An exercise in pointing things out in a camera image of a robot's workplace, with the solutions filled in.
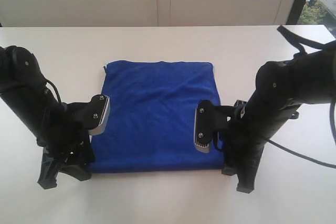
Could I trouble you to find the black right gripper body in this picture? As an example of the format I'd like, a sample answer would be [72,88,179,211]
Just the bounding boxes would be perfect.
[224,119,273,168]

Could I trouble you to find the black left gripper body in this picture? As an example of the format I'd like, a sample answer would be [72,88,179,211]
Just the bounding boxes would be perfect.
[36,103,96,164]

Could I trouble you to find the blue towel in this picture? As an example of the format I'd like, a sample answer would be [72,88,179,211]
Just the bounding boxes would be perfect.
[90,60,223,173]

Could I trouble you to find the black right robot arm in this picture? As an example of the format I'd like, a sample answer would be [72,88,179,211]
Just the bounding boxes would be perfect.
[224,48,335,193]

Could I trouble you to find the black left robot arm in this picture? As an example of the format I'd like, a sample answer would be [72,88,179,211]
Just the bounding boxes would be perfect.
[1,46,95,189]

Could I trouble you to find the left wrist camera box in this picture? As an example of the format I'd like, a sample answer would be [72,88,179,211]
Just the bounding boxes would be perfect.
[68,94,110,136]

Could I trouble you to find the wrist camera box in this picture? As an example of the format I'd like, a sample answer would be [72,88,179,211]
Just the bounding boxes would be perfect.
[68,94,110,136]
[194,100,246,153]

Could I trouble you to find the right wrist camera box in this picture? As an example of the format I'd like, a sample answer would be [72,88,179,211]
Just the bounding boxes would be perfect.
[194,100,246,153]

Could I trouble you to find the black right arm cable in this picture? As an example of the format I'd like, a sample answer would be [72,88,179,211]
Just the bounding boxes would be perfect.
[265,24,336,168]

